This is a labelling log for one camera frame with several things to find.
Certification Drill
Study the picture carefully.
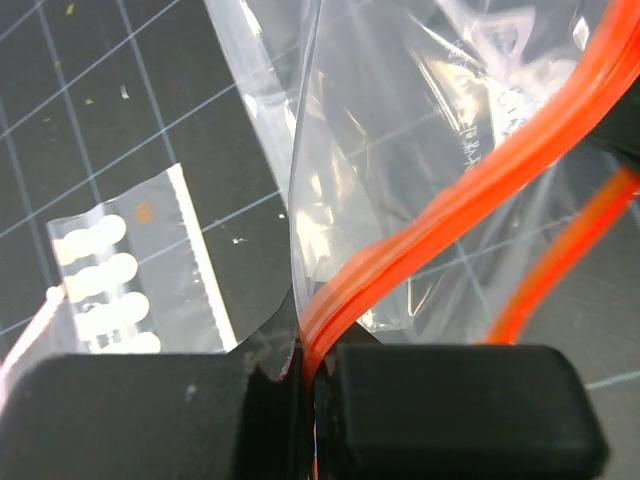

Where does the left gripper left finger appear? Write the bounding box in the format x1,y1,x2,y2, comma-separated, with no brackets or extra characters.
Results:
1,295,310,479

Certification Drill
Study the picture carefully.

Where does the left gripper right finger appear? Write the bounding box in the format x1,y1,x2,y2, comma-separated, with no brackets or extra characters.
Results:
314,327,610,479

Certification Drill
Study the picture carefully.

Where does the clear zip bag red zipper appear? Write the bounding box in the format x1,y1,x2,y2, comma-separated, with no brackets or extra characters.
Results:
202,0,640,381

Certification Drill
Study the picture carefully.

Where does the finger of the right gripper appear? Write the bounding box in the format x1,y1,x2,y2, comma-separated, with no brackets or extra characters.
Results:
585,78,640,170

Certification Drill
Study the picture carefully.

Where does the black grid cutting mat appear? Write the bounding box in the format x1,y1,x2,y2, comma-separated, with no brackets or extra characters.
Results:
1,1,289,353

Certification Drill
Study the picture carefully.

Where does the bag of white discs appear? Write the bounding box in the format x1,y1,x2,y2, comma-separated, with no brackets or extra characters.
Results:
47,164,239,354

